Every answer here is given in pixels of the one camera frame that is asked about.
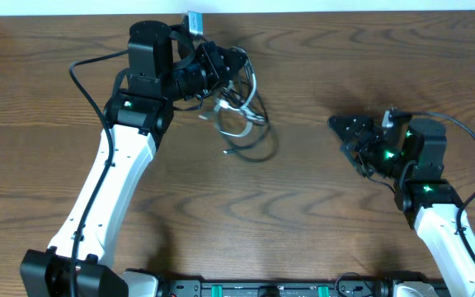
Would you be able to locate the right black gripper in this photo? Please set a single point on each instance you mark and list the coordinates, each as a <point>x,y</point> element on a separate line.
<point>364,140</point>

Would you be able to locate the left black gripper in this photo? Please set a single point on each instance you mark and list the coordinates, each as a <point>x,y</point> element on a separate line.
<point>213,63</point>

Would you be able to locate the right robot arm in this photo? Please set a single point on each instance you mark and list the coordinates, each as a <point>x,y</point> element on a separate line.
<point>408,148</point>

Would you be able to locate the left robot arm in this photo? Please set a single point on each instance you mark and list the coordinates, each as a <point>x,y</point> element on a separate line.
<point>166,64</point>

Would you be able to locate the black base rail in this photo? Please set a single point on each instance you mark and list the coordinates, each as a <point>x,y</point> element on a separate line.
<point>350,284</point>

